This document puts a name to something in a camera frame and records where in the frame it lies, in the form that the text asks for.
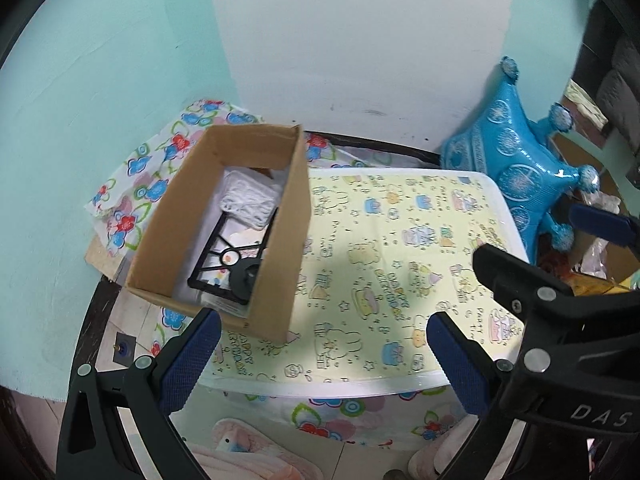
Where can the clear crumpled plastic bag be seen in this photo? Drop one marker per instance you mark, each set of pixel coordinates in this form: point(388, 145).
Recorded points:
point(597, 260)

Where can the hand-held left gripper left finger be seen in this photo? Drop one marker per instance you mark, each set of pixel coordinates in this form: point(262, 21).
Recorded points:
point(192, 355)

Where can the yellow cartoon-print table cover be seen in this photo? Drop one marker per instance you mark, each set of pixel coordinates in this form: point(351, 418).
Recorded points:
point(350, 389)

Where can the pale fleece garment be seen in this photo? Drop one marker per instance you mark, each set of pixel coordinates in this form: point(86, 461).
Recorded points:
point(440, 452)

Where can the floral printed cloth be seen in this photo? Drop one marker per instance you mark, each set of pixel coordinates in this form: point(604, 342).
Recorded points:
point(150, 180)

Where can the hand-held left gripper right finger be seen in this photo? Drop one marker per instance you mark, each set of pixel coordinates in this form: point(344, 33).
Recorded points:
point(455, 365)

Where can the pink fluffy slipper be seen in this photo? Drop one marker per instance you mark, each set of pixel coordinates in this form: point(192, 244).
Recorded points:
point(270, 455)

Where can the clear case with white insert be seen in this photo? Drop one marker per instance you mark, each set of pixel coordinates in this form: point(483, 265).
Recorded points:
point(247, 197)

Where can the yellow cartoon printed table mat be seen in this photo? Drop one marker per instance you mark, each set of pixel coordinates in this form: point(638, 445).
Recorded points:
point(380, 270)

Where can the flat cardboard sheet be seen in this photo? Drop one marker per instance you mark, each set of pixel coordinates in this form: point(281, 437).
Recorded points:
point(97, 260)

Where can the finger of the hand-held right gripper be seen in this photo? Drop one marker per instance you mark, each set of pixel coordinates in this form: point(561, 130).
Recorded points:
point(520, 285)
point(600, 220)

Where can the brown cardboard box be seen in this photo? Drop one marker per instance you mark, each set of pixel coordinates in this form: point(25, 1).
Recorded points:
point(285, 270)

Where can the dark brown wooden frame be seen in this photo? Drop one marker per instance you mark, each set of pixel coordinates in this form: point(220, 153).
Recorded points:
point(92, 330)

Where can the blue crown foil balloon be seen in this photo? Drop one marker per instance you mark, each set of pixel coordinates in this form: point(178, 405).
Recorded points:
point(520, 170)

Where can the large open cardboard carton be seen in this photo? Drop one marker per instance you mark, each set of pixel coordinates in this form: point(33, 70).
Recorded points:
point(575, 150)

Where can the black rectangular frame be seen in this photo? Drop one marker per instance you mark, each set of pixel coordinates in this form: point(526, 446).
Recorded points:
point(205, 249)

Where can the pale patterned cloth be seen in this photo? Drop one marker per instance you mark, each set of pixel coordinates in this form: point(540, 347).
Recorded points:
point(585, 105)

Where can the black metal rail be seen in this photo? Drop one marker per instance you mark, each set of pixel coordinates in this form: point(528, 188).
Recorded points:
point(380, 146)

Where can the black round cap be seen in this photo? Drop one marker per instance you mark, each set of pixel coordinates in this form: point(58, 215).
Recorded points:
point(245, 280)

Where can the blue square floor plate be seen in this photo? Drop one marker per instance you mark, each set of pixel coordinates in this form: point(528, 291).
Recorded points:
point(122, 350)

